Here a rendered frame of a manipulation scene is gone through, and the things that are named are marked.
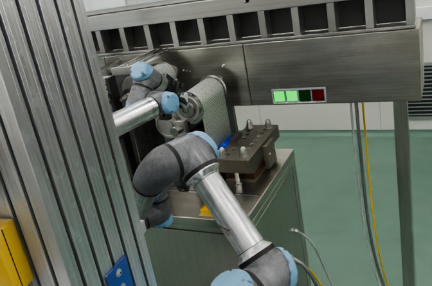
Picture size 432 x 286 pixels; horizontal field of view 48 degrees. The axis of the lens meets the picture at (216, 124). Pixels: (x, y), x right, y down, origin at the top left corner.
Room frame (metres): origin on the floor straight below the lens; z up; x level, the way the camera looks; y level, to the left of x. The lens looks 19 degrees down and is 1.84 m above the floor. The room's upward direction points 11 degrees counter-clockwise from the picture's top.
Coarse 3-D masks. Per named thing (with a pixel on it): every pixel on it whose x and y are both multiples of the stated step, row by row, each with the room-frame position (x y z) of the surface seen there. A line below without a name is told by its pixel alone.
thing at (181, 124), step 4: (176, 120) 1.98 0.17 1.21; (180, 120) 1.97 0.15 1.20; (184, 120) 1.96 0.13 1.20; (176, 124) 1.97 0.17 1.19; (180, 124) 1.96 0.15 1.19; (184, 124) 1.95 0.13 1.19; (180, 128) 1.94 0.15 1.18; (184, 128) 1.95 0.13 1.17; (184, 132) 1.95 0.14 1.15; (188, 132) 1.97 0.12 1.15; (180, 136) 1.96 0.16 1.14
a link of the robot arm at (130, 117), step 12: (156, 96) 1.58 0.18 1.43; (168, 96) 1.57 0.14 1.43; (132, 108) 1.49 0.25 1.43; (144, 108) 1.51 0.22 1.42; (156, 108) 1.54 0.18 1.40; (168, 108) 1.56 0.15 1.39; (120, 120) 1.43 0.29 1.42; (132, 120) 1.46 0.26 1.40; (144, 120) 1.50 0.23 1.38; (120, 132) 1.43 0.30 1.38
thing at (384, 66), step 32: (384, 32) 1.90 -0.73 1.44; (416, 32) 1.84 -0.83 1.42; (192, 64) 2.32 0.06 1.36; (224, 64) 2.24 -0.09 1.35; (256, 64) 2.16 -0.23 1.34; (288, 64) 2.09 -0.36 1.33; (320, 64) 2.03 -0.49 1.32; (352, 64) 1.96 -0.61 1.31; (384, 64) 1.90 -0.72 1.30; (416, 64) 1.84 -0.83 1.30; (256, 96) 2.17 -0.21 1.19; (352, 96) 1.97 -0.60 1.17; (384, 96) 1.90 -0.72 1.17; (416, 96) 1.85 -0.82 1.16
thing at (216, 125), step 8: (224, 104) 2.15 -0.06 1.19; (216, 112) 2.06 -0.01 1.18; (224, 112) 2.13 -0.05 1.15; (208, 120) 1.99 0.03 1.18; (216, 120) 2.05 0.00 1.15; (224, 120) 2.12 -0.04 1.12; (208, 128) 1.98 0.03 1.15; (216, 128) 2.04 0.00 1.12; (224, 128) 2.11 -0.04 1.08; (216, 136) 2.02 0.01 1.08; (224, 136) 2.09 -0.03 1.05; (216, 144) 2.01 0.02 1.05
